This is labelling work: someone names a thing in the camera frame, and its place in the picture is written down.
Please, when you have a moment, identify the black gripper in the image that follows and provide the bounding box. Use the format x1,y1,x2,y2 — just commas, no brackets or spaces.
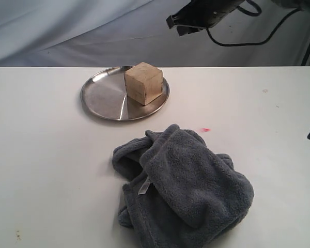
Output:
166,0,243,36

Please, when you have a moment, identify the wooden cube block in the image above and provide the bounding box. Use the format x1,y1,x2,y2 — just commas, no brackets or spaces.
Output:
124,62,164,106

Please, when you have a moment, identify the grey fluffy towel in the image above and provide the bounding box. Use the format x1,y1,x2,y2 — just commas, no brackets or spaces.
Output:
112,124,254,247

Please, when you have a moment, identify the round stainless steel plate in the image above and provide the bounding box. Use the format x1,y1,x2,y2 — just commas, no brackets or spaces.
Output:
80,66,170,121

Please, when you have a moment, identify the grey backdrop cloth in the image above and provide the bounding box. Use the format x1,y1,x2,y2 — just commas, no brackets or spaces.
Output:
0,1,310,67

